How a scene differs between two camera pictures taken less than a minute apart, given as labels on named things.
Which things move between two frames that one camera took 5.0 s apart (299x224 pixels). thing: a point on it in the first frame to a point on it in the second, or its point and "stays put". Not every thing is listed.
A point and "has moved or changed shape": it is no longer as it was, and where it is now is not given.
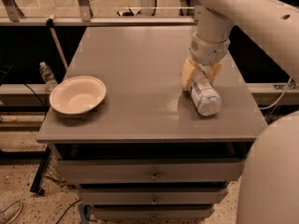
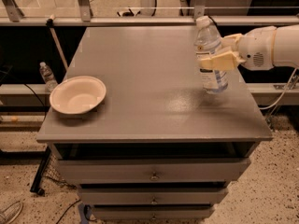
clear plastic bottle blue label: [205, 95] has moved or changed shape
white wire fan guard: [11, 212] stays put
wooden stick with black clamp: [50, 23] stays put
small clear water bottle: [49, 79] stays put
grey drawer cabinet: [147, 153] stays put
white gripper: [209, 52] to [256, 49]
